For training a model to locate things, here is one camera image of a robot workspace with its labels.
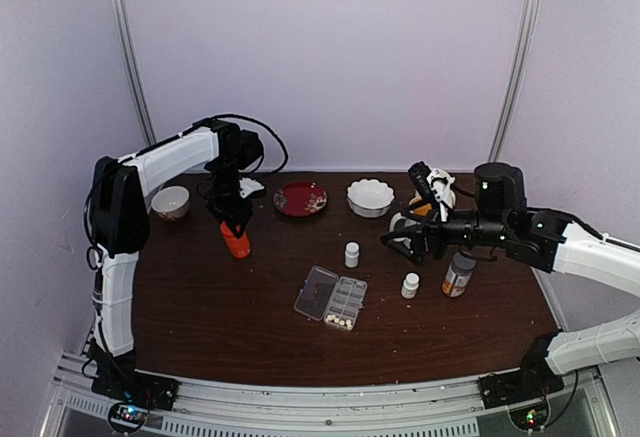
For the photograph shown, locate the right aluminium frame post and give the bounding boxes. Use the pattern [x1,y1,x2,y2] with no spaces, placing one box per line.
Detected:
[487,0,541,163]

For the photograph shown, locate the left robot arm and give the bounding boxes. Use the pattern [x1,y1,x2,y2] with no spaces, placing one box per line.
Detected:
[83,115,265,401]

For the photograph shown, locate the red floral plate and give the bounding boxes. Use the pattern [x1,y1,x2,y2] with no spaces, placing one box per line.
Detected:
[272,181,328,218]

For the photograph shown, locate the small white pill bottle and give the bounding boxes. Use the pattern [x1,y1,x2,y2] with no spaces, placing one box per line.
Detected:
[401,272,420,300]

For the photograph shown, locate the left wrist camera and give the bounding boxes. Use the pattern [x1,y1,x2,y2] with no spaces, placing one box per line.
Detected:
[239,177,266,199]

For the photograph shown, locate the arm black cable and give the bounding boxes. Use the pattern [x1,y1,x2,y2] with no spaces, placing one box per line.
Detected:
[544,206,640,423]
[197,113,290,198]

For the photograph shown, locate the orange pill bottle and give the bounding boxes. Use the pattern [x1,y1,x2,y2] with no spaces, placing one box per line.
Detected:
[220,223,251,259]

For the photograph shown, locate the plain white ceramic bowl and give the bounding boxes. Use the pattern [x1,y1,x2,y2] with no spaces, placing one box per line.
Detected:
[151,186,190,221]

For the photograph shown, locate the cream textured mug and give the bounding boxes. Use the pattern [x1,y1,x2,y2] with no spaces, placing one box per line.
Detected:
[442,187,456,209]

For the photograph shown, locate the clear plastic pill organizer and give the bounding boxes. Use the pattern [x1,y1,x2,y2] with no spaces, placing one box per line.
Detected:
[294,266,368,331]

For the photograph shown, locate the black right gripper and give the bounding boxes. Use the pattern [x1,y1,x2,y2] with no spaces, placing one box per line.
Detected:
[381,198,510,267]

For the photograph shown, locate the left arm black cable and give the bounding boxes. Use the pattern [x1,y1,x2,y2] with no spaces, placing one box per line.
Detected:
[197,113,290,198]

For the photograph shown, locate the white pills in organizer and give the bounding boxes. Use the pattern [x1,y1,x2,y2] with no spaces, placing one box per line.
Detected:
[325,314,353,329]

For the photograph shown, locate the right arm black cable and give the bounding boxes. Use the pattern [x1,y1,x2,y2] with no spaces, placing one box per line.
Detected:
[544,206,640,423]

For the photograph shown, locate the floral mug yellow inside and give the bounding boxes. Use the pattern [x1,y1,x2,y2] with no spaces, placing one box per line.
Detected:
[389,203,432,249]

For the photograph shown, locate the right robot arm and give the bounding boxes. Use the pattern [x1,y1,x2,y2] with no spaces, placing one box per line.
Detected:
[380,162,639,399]

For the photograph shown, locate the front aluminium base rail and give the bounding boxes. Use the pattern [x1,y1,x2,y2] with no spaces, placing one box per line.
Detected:
[35,352,623,436]

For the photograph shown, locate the aluminium frame post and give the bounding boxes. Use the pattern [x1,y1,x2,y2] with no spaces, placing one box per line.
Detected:
[111,0,157,147]
[487,0,541,163]

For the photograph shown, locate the amber bottle grey cap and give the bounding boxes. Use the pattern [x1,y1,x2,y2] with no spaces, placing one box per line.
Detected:
[442,252,476,298]

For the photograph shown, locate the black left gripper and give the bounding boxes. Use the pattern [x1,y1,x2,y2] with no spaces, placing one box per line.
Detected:
[204,159,254,238]

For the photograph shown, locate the white scalloped bowl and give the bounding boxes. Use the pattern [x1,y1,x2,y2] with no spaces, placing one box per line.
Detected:
[346,179,395,219]

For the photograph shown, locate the left aluminium frame post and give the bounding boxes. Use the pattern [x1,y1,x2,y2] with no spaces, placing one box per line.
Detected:
[111,0,157,147]

